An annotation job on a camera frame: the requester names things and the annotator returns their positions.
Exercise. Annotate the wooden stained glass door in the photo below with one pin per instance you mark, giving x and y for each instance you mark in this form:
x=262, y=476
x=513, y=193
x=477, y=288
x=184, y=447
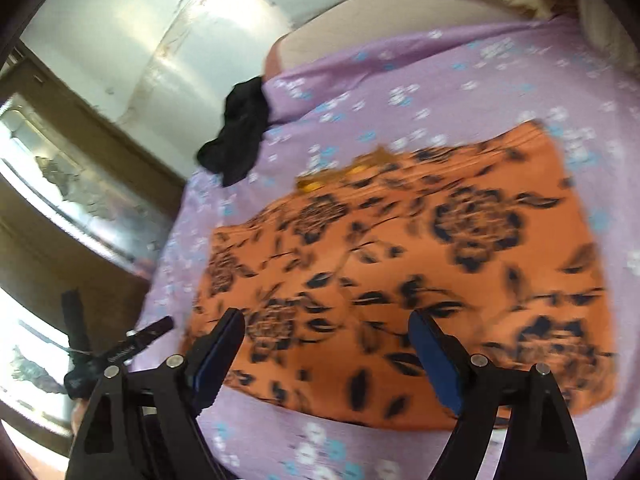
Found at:
x=100, y=150

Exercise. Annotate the orange black floral dress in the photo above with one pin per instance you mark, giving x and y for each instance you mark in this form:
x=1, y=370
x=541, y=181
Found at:
x=400, y=260

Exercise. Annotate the purple floral bedsheet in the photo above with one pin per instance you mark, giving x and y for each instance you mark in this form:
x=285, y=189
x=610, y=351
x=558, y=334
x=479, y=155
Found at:
x=400, y=70

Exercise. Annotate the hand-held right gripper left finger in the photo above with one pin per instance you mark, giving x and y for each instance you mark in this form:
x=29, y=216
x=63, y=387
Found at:
x=210, y=370

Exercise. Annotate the striped floral bolster pillow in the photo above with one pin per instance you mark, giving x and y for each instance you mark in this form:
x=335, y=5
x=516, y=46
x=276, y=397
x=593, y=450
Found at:
x=610, y=25

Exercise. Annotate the beige mattress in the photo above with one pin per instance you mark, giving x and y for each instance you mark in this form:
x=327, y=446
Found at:
x=400, y=15

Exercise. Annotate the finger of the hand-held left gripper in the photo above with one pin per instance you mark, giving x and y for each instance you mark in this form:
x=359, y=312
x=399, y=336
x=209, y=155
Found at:
x=145, y=337
x=75, y=317

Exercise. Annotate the black cloth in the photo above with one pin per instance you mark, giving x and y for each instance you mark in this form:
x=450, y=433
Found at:
x=240, y=135

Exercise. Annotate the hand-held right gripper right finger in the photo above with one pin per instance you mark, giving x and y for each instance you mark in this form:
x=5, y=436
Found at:
x=440, y=360

